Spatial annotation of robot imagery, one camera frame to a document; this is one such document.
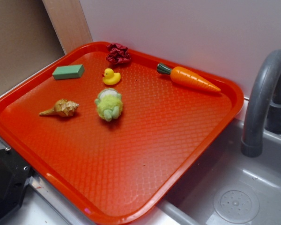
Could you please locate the grey curved toy faucet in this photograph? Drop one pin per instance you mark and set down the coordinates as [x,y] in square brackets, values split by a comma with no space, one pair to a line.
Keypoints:
[264,106]

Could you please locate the orange plastic toy carrot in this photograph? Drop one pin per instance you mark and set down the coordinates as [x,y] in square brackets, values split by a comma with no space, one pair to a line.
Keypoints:
[187,78]

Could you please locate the yellow rubber duck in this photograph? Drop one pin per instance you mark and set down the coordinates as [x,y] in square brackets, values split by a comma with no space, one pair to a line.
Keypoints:
[110,77]

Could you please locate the green plush frog toy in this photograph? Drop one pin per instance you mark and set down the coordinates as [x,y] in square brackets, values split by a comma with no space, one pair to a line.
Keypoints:
[109,105]

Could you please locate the tan spiral seashell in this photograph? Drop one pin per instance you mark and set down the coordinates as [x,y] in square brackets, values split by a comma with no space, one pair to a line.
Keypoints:
[62,108]

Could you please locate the light wooden board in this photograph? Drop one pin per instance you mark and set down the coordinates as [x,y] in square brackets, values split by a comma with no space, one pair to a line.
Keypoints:
[69,22]

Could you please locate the green rectangular block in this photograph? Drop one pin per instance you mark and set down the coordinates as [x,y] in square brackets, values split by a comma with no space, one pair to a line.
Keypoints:
[68,72]

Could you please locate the red plastic serving tray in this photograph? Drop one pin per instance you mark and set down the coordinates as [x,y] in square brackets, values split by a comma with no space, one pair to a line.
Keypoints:
[115,172]

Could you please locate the grey plastic toy sink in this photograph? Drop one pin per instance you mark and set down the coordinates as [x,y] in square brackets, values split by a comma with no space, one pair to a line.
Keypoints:
[224,187]

